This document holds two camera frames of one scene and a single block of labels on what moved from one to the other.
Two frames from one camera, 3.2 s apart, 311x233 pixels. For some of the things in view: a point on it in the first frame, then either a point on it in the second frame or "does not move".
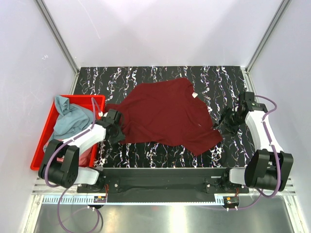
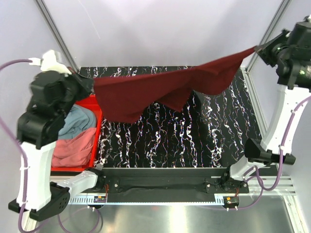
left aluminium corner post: [59, 35] does not move
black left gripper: [120, 137] → [85, 84]
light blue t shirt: [73, 120] does not move
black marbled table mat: [221, 86] does not move
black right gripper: [229, 128] → [264, 49]
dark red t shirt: [168, 112] → [121, 98]
